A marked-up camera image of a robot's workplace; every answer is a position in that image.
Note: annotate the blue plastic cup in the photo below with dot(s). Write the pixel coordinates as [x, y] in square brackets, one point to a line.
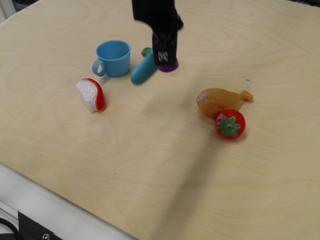
[113, 59]

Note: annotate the black metal bracket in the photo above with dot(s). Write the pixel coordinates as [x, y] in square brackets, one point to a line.
[31, 230]

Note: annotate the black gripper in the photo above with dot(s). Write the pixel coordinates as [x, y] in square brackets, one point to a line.
[163, 19]

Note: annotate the orange toy chicken drumstick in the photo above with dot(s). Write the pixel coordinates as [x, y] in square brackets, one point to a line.
[212, 101]

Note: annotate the red toy strawberry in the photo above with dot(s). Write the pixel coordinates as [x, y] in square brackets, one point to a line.
[230, 124]

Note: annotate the red white sushi toy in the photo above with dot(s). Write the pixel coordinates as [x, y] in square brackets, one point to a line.
[92, 94]

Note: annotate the teal toy cucumber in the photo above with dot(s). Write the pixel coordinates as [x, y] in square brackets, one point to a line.
[145, 69]

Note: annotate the purple toy eggplant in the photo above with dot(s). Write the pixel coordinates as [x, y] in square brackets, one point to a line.
[162, 68]

